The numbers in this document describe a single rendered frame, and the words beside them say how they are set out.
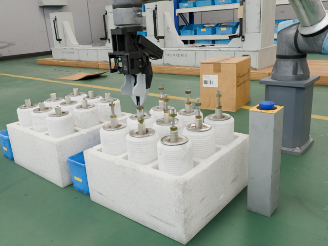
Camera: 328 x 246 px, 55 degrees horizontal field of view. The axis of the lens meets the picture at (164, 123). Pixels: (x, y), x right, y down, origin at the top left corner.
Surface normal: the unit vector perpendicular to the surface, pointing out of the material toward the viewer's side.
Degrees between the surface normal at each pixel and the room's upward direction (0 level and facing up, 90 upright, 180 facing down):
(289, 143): 90
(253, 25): 90
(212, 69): 90
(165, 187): 90
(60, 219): 0
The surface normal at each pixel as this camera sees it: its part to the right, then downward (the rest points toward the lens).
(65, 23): 0.68, -0.20
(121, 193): -0.63, 0.28
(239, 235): -0.06, -0.95
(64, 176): 0.75, 0.16
